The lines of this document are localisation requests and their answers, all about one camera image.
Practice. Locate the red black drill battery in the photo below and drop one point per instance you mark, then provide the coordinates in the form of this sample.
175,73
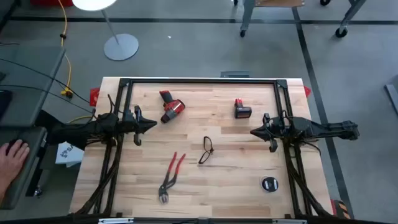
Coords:
243,112

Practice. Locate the white floor lamp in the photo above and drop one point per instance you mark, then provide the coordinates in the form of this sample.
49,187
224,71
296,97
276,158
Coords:
121,46

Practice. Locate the clear black safety glasses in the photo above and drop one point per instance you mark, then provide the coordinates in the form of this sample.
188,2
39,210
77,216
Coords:
211,151

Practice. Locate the orange black striped block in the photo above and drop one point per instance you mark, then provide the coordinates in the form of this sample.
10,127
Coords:
342,209

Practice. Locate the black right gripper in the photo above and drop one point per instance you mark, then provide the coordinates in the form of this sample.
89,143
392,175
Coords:
273,130

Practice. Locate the grey desk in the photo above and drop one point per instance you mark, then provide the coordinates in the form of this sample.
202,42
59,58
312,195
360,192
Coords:
18,186
28,102

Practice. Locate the black keyboard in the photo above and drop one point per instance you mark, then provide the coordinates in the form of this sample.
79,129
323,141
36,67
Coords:
4,105

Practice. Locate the red tag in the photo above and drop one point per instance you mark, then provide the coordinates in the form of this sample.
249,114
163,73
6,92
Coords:
94,97
306,91

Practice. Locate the white printed box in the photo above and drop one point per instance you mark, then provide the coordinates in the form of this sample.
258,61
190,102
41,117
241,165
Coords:
70,154

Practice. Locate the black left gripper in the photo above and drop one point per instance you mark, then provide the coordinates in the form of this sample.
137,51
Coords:
133,124

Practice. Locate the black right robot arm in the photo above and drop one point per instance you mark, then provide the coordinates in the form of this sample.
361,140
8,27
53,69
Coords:
326,127

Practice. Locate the grey metal panel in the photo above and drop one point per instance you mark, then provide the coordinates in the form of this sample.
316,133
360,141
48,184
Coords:
392,96

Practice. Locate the red object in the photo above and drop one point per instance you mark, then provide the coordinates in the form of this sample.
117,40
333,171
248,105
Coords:
46,2

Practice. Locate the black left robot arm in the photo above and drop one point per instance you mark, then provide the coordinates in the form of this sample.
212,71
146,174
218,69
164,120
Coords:
102,124

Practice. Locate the silver bracket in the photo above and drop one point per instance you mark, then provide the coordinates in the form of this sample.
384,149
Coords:
289,221
116,221

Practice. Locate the person's hand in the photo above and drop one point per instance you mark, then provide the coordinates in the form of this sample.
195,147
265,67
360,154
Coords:
11,161

